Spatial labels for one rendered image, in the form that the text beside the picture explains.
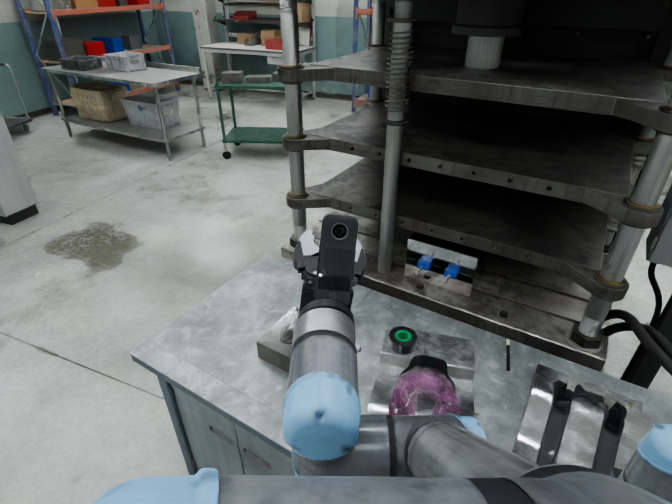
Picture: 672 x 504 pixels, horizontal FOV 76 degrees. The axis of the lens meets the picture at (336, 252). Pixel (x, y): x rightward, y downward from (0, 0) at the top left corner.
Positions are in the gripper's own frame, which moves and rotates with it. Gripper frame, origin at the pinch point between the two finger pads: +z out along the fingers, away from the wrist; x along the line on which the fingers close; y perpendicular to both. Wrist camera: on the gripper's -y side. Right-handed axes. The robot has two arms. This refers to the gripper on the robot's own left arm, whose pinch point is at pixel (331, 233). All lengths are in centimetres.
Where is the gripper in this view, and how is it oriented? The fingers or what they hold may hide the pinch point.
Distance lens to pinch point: 68.7
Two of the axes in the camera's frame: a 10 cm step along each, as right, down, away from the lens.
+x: 9.9, 1.2, 0.6
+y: -1.4, 8.4, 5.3
